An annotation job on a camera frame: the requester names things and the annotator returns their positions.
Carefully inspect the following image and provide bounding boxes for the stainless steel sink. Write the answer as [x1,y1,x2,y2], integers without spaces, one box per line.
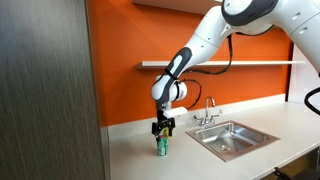
[185,120,280,163]

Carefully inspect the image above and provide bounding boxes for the thick black base cable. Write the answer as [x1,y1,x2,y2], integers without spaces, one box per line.
[303,87,320,116]

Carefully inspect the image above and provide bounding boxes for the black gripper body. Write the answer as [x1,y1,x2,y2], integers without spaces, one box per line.
[156,108,168,126]

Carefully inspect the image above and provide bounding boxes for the white cabinet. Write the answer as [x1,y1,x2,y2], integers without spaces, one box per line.
[287,43,320,106]

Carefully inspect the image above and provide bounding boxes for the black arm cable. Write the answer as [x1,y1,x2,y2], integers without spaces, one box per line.
[181,33,234,111]

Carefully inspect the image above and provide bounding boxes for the dark grey wood panel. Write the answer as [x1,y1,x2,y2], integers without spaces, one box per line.
[0,0,111,180]

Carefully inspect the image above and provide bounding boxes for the chrome faucet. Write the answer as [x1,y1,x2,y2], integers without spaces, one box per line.
[193,96,224,130]

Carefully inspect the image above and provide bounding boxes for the white high wall shelf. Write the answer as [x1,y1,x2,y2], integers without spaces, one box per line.
[131,0,224,16]

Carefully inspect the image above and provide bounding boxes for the green soda can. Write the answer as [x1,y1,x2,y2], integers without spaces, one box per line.
[156,134,169,157]

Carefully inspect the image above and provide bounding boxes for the long white wall shelf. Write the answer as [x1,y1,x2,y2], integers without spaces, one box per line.
[134,60,306,70]

